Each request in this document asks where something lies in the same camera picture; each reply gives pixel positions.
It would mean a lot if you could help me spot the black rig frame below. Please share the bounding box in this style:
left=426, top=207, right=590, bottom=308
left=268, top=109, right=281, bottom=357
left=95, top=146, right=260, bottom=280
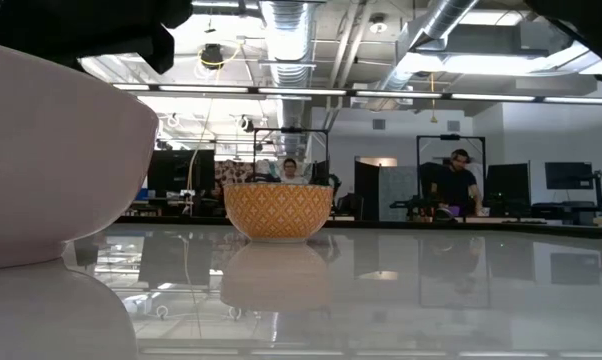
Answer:
left=252, top=126, right=331, bottom=187
left=415, top=133, right=488, bottom=202

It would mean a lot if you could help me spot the black partition panel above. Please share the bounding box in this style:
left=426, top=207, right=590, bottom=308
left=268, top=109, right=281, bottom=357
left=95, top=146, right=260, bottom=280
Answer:
left=354, top=158, right=381, bottom=222

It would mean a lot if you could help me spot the yellow cable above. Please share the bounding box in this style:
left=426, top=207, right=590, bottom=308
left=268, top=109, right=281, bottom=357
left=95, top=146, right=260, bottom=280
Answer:
left=184, top=42, right=245, bottom=214

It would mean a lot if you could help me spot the black monitor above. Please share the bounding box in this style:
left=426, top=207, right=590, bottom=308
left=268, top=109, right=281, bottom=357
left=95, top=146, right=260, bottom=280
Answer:
left=485, top=161, right=533, bottom=217
left=147, top=149, right=216, bottom=199
left=544, top=161, right=595, bottom=192

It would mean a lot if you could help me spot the silver ventilation duct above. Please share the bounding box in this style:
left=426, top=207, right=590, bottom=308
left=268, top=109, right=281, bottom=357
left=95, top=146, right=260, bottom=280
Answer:
left=365, top=0, right=482, bottom=109
left=257, top=0, right=316, bottom=157

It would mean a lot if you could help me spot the overhead light strip bar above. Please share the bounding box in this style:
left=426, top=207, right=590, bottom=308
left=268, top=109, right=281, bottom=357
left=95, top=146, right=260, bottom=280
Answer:
left=111, top=82, right=602, bottom=106

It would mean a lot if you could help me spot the black ceiling cord reel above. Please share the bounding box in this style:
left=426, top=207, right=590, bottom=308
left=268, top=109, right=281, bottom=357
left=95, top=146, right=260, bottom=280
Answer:
left=199, top=43, right=226, bottom=69

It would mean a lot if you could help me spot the person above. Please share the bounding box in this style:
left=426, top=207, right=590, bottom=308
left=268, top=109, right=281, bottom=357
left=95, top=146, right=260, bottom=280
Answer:
left=429, top=148, right=484, bottom=220
left=279, top=157, right=310, bottom=185

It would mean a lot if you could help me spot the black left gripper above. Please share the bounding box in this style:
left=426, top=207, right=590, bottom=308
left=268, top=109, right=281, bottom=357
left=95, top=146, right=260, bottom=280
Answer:
left=0, top=0, right=195, bottom=75

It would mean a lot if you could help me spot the large white bowl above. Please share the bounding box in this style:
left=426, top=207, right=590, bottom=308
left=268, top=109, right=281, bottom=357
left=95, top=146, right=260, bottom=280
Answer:
left=0, top=39, right=160, bottom=271

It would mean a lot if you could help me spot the black metal table frame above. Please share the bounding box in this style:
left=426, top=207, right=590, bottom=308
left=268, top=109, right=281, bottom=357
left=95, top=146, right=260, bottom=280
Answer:
left=114, top=214, right=602, bottom=241

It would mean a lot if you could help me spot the orange patterned bowl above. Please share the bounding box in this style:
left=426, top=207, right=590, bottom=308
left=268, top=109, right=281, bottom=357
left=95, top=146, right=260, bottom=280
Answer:
left=223, top=182, right=335, bottom=244

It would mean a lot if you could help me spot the grey partition panel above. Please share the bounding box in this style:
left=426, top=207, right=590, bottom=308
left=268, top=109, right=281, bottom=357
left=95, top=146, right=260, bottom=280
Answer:
left=378, top=165, right=423, bottom=222

